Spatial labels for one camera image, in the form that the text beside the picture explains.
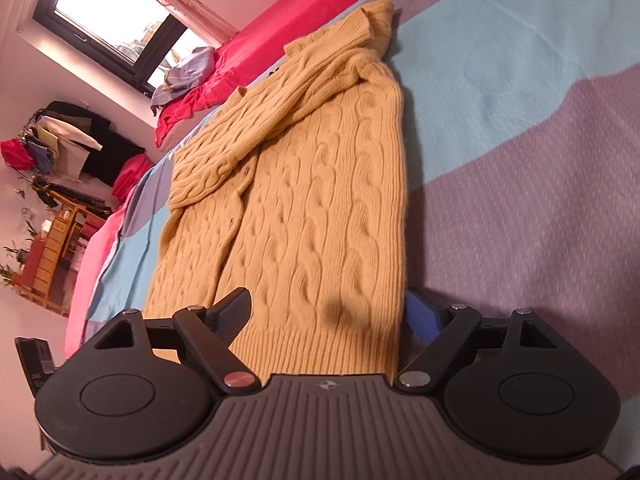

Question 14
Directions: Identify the blue grey crumpled cloth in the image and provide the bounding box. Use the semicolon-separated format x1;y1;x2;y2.
150;46;217;107

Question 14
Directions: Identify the dark framed window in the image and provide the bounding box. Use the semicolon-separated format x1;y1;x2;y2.
32;0;212;95

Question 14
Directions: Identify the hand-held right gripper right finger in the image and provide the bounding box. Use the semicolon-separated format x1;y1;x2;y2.
393;287;572;396

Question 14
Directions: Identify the lace curtain valance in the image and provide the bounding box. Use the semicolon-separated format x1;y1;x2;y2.
102;0;242;42

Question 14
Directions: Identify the hanging clothes rack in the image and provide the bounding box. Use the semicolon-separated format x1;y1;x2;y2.
0;101;147;187

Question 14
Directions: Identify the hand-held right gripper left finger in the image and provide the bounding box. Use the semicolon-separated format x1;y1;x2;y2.
80;287;263;396

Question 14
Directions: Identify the green plant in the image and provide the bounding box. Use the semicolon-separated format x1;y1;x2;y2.
0;245;32;288

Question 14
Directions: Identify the tan cable-knit cardigan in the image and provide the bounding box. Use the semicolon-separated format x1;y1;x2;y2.
142;0;408;377

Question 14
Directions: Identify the red crumpled cloth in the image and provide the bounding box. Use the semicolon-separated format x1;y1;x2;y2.
154;45;241;148

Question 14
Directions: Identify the red folded cloth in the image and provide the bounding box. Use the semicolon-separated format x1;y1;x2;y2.
111;154;155;202

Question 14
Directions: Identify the wooden shelf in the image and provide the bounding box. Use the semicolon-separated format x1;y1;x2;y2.
19;204;85;317

